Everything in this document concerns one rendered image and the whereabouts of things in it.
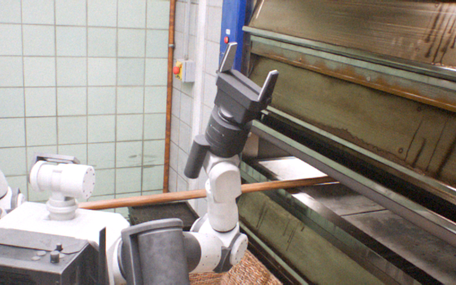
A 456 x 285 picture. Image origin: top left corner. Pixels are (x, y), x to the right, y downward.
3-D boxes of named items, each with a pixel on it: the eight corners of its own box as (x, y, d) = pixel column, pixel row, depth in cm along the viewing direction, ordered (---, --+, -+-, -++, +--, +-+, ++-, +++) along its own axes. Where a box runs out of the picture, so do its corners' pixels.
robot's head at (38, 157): (62, 191, 105) (72, 154, 107) (21, 186, 106) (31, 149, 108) (74, 199, 111) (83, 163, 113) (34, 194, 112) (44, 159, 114)
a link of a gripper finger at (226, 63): (228, 45, 103) (220, 73, 107) (239, 42, 105) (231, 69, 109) (223, 41, 104) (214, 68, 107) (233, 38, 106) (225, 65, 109)
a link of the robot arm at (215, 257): (235, 280, 134) (199, 285, 113) (191, 259, 139) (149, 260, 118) (252, 236, 135) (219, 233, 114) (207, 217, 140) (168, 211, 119)
